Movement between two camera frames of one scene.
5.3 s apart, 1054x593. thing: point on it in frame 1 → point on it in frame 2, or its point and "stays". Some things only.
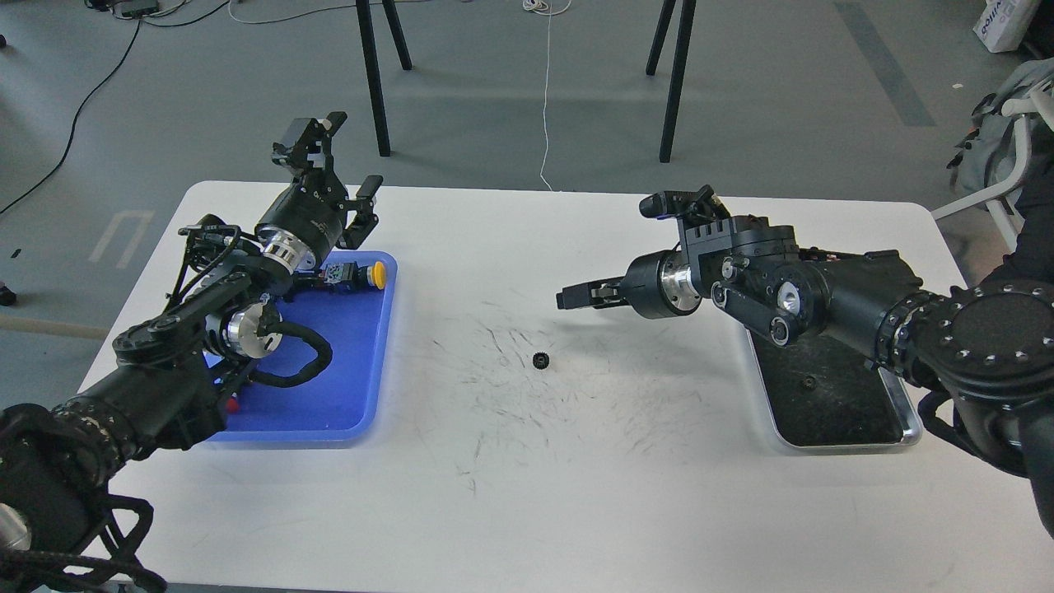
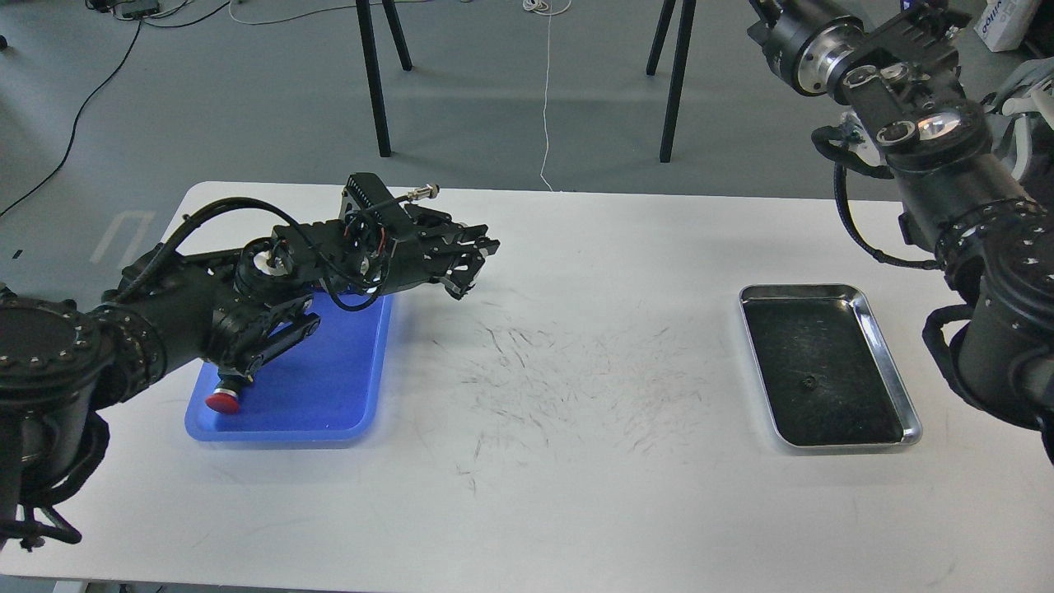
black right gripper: (654, 286) → (805, 41)
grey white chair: (991, 164) stays
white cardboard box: (1003, 23) stays
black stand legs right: (679, 64) stays
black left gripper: (302, 227) → (389, 246)
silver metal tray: (821, 394) stays
